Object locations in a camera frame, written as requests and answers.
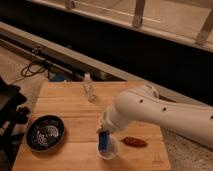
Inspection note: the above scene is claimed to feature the dark patterned bowl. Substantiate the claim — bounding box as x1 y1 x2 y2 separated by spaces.
26 115 65 152

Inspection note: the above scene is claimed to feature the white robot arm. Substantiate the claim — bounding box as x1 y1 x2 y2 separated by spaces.
97 84 213 149

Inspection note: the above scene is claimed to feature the clear plastic bottle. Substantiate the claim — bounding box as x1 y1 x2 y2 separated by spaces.
83 73 96 101

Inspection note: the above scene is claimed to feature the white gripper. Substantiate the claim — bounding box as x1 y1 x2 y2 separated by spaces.
96 112 116 150

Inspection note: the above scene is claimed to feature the black equipment at left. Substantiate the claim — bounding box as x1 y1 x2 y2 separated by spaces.
0 77 30 168

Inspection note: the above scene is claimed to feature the wooden cutting board table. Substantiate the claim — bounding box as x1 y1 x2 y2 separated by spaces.
12 81 171 171

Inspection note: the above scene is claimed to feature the blue object behind table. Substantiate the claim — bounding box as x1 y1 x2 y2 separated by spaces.
49 74 65 82

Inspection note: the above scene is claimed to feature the brown oblong food item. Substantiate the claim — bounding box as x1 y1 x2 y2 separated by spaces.
123 137 147 147

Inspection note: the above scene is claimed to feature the black cable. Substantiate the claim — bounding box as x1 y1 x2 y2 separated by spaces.
13 46 51 84

